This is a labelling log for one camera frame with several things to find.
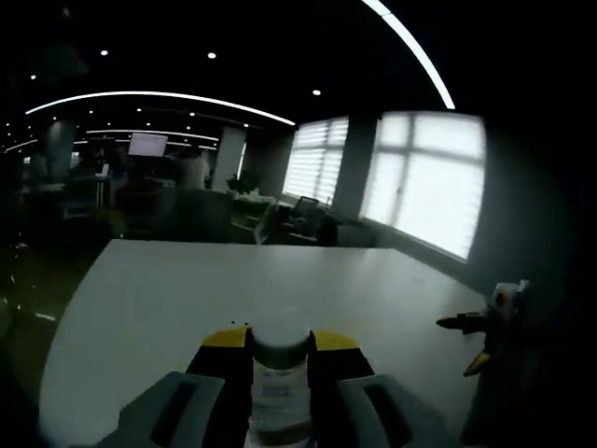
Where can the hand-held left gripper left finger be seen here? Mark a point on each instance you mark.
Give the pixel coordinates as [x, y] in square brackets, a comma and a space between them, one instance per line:
[205, 396]

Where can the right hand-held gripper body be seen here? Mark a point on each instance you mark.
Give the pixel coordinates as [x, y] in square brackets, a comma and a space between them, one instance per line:
[506, 308]

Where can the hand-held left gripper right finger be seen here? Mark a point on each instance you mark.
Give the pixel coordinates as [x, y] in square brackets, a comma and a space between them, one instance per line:
[364, 396]

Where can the clear plastic water bottle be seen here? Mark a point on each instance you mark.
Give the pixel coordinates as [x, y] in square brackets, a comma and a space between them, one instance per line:
[281, 373]

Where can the white table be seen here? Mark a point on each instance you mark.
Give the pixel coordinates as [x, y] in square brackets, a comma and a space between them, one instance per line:
[233, 280]

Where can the large bright window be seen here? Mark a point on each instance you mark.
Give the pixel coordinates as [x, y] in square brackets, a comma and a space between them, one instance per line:
[429, 182]

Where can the large grey office chair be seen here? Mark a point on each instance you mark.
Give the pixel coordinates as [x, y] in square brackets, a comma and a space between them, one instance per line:
[205, 214]

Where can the white office chair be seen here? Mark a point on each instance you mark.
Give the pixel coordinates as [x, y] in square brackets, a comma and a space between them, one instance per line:
[267, 224]

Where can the dark mesh office chair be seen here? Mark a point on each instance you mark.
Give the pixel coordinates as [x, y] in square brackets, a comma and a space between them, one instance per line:
[305, 212]

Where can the green potted plant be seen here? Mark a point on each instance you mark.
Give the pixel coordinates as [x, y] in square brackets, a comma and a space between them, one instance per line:
[241, 183]

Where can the window with blinds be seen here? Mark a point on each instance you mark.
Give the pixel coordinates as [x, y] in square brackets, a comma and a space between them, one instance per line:
[317, 158]

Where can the straight ceiling light strip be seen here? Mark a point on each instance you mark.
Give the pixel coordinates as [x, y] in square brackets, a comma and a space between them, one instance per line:
[415, 46]

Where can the curved ceiling light strip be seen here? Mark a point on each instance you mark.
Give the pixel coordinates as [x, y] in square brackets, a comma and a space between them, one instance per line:
[163, 96]

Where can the wall display screen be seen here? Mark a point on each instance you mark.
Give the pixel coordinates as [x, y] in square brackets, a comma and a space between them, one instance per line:
[147, 144]

